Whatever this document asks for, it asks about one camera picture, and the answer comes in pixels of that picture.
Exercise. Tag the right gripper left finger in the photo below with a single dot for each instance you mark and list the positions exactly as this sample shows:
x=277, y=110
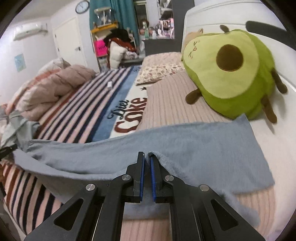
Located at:
x=96, y=211

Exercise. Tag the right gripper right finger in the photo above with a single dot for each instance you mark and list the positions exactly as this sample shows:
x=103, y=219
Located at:
x=197, y=213

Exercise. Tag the grey-blue fleece pants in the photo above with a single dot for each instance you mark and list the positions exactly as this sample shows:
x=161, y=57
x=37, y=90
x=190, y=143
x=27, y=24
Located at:
x=224, y=156

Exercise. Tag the striped pink navy blanket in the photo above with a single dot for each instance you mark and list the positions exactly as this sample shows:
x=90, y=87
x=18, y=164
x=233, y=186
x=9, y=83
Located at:
x=88, y=114

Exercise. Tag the pale green garment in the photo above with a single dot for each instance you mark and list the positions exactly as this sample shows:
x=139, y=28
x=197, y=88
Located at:
x=17, y=130

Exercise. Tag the pink beige duvet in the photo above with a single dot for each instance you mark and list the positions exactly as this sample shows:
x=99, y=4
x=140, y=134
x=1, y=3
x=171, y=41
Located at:
x=55, y=80

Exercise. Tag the green avocado plush toy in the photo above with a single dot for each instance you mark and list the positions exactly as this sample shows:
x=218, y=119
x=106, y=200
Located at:
x=234, y=72

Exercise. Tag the floral pillow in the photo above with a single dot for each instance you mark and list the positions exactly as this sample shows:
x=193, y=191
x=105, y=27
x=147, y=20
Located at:
x=158, y=66

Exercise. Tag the white puffy jacket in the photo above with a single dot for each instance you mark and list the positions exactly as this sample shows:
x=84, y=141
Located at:
x=120, y=51

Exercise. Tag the pink shopping bag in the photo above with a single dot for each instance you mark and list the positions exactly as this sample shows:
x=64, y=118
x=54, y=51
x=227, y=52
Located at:
x=100, y=48

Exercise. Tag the white door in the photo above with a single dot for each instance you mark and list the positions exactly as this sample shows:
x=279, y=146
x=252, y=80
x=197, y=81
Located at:
x=67, y=38

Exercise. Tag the tan plush toy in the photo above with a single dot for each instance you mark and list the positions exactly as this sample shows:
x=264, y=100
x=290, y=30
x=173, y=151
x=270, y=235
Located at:
x=190, y=36

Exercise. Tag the yellow shelf unit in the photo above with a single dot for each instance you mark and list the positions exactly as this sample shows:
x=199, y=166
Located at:
x=105, y=27

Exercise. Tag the white bed headboard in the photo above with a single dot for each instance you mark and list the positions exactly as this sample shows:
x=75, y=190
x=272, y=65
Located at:
x=209, y=15

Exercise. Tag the white air conditioner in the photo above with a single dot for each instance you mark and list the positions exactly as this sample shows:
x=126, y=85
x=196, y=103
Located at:
x=29, y=29

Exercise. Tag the teal curtain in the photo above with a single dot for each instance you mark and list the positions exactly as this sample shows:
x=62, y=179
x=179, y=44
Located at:
x=124, y=13

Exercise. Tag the dark grey bookshelf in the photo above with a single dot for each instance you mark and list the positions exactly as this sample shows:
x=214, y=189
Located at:
x=170, y=28

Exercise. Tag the blue wall poster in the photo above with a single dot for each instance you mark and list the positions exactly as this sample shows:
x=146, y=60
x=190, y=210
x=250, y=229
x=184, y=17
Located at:
x=20, y=62

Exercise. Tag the round wall clock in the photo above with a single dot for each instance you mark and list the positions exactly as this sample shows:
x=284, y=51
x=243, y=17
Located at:
x=82, y=7

